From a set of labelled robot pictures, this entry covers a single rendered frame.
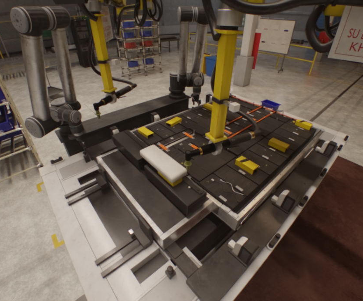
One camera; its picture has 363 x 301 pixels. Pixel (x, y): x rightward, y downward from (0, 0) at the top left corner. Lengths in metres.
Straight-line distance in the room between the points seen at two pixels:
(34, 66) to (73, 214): 1.08
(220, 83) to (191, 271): 0.91
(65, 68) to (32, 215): 1.84
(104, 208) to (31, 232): 1.39
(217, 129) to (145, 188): 0.62
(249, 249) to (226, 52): 0.88
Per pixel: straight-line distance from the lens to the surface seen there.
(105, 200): 1.58
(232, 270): 1.14
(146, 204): 1.19
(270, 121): 2.16
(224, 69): 0.82
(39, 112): 1.94
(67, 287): 2.23
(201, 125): 1.88
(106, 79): 1.46
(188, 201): 1.04
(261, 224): 1.32
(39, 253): 2.54
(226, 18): 0.79
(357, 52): 0.88
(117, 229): 1.39
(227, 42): 0.81
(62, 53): 1.82
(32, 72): 1.76
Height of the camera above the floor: 1.92
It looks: 36 degrees down
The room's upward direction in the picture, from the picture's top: straight up
